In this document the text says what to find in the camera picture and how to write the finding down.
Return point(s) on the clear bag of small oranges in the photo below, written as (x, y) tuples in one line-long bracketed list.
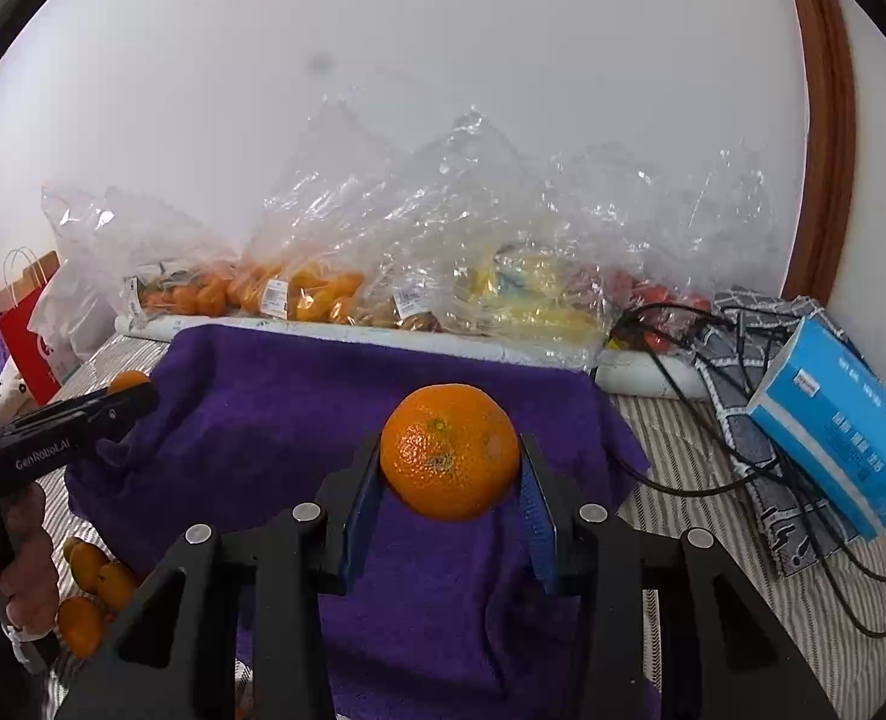
[(315, 292)]

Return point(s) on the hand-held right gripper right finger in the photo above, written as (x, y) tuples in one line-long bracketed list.
[(536, 532)]

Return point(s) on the person's left hand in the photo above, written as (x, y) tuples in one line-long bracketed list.
[(34, 562)]

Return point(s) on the large orange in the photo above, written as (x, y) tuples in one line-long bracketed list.
[(449, 451)]

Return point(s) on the blue tissue pack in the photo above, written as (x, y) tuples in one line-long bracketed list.
[(825, 420)]

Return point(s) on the wooden door frame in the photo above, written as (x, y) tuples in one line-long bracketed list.
[(825, 127)]

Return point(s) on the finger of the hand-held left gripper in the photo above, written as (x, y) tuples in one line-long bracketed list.
[(120, 403)]

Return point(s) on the clear bag of red tomatoes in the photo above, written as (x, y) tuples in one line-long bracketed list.
[(653, 292)]

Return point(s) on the purple towel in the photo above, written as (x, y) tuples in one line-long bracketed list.
[(263, 405)]

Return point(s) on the clear bag of leafy tangerines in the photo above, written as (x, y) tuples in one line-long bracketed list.
[(188, 292)]

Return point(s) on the striped bed sheet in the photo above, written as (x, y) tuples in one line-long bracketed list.
[(675, 435)]

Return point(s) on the grey patterned cloth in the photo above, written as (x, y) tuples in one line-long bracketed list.
[(742, 405)]

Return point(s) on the white spotted cloth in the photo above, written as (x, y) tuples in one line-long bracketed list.
[(8, 390)]

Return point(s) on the clear bag of brown fruits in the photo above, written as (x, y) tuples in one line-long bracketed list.
[(405, 316)]

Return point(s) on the red paper bag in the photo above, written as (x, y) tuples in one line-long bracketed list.
[(26, 345)]

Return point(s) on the white plastic bag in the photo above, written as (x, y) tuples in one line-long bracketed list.
[(75, 315)]

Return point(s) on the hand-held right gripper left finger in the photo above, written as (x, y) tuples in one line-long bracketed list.
[(360, 521)]

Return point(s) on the medium orange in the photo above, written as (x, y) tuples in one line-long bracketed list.
[(80, 626)]

